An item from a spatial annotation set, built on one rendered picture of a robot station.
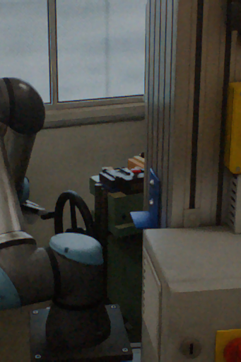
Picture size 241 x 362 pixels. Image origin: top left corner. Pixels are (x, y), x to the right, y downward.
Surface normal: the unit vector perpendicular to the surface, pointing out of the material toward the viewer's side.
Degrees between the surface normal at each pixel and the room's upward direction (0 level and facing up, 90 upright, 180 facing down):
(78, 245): 8
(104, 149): 90
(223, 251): 0
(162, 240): 0
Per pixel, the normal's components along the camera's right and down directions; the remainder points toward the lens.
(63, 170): 0.40, 0.31
